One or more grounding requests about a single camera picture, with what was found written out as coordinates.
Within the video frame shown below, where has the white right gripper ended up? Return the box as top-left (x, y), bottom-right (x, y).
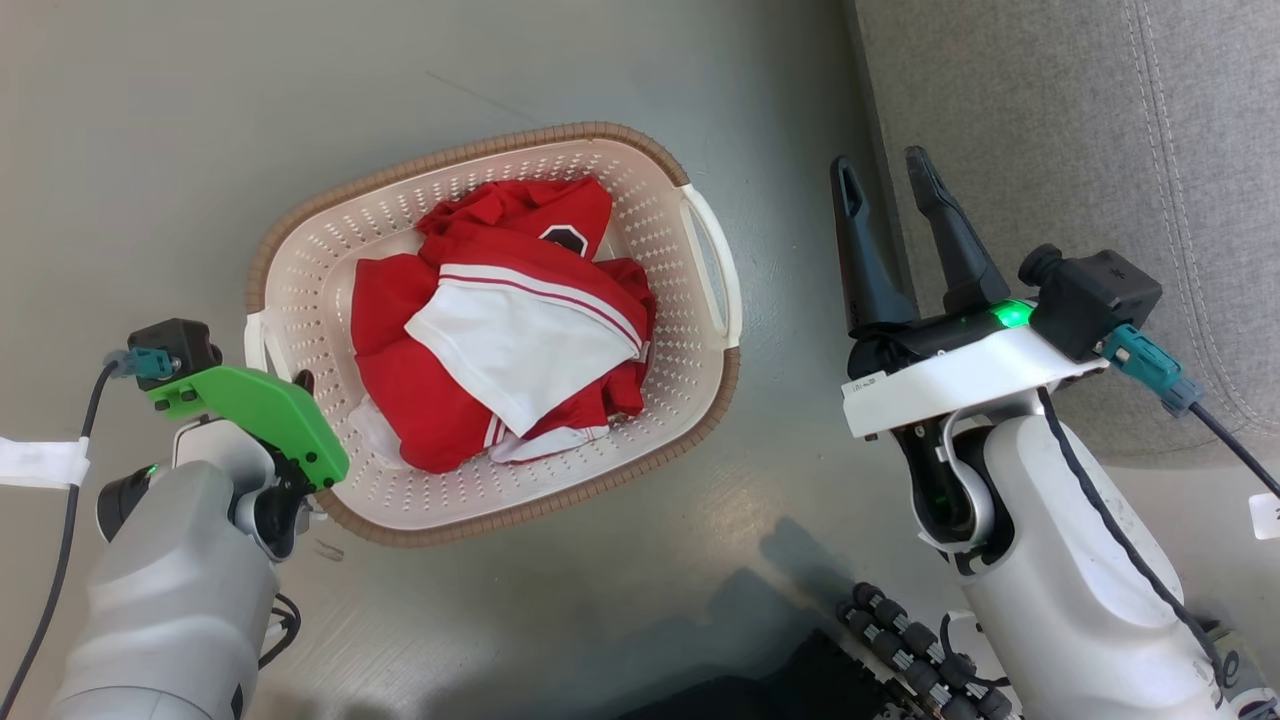
top-left (829, 146), bottom-right (1111, 441)

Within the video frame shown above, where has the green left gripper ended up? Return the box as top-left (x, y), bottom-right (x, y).
top-left (147, 365), bottom-right (351, 493)

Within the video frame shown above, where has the beige perforated laundry basket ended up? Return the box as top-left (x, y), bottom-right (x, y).
top-left (243, 121), bottom-right (743, 549)

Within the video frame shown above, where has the red sports garment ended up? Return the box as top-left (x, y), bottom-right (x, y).
top-left (350, 177), bottom-right (658, 475)

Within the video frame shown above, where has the grey fabric sofa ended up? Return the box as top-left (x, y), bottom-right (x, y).
top-left (850, 0), bottom-right (1280, 471)

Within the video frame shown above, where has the white garment with red stripes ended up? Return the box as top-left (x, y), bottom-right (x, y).
top-left (404, 262), bottom-right (646, 439)

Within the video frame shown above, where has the teal left camera connector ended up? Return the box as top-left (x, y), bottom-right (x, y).
top-left (104, 346), bottom-right (184, 384)

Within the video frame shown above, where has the teal camera connector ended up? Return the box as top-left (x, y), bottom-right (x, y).
top-left (1102, 322), bottom-right (1207, 419)
top-left (104, 346), bottom-right (184, 384)

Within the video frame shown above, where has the teal right camera connector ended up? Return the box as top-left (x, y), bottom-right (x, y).
top-left (1102, 322), bottom-right (1207, 419)

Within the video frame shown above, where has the white left cable tag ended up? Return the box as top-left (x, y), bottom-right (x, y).
top-left (0, 436), bottom-right (92, 490)

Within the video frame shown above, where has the black left camera cable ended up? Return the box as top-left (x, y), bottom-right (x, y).
top-left (0, 360), bottom-right (123, 717)

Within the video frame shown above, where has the black camera cable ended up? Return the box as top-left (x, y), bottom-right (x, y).
top-left (1188, 400), bottom-right (1280, 499)
top-left (0, 360), bottom-right (123, 717)

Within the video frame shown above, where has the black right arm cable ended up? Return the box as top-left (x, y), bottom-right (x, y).
top-left (1036, 386), bottom-right (1239, 693)

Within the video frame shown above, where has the black right camera cable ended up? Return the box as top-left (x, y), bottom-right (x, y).
top-left (1188, 400), bottom-right (1280, 499)

